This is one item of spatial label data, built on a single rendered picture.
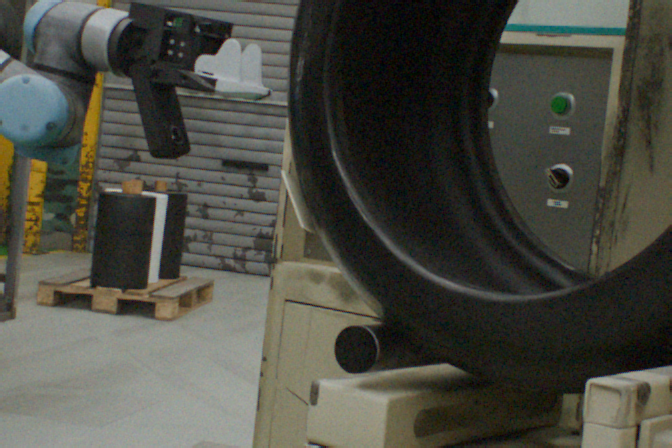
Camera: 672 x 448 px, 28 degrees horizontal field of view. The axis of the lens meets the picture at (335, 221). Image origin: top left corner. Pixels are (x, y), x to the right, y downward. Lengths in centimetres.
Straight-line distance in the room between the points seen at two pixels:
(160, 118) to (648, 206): 54
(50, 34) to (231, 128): 937
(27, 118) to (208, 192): 958
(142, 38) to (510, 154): 61
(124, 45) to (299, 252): 67
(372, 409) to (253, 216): 970
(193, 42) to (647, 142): 50
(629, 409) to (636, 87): 97
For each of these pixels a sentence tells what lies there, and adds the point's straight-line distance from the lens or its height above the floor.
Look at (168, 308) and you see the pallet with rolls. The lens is 776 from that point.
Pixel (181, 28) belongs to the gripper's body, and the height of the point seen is 119.
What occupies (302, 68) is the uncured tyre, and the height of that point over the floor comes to 115.
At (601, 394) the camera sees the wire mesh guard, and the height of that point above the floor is 99.
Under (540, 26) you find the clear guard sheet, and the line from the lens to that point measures 188.
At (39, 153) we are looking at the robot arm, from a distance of 160.
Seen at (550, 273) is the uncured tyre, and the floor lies 98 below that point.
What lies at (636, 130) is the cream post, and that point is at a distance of 150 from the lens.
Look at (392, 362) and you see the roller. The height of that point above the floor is 89.
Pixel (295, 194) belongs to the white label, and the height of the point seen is 103.
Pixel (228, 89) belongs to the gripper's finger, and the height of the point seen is 113.
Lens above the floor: 108
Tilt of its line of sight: 3 degrees down
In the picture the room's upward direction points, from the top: 6 degrees clockwise
